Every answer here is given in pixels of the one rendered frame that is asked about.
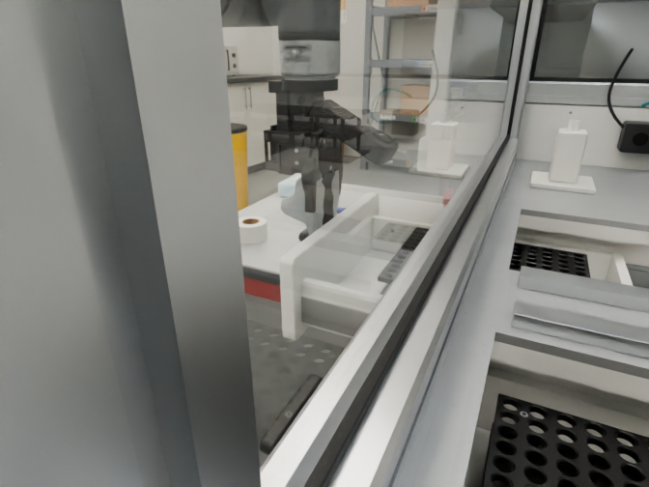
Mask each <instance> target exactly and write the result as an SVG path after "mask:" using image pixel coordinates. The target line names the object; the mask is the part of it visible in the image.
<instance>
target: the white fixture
mask: <svg viewBox="0 0 649 487"><path fill-rule="evenodd" d="M579 125H580V120H570V122H569V126H568V128H567V129H564V128H561V129H558V131H557V135H556V140H555V144H554V149H553V154H552V158H551V163H550V172H538V171H532V174H531V180H530V185H529V187H534V188H542V189H551V190H560V191H569V192H577V193H586V194H595V193H596V188H595V186H594V182H593V179H592V177H587V176H579V175H578V174H579V170H580V167H581V163H582V159H583V154H584V150H585V146H586V142H587V138H588V133H587V131H586V130H585V129H579Z"/></svg>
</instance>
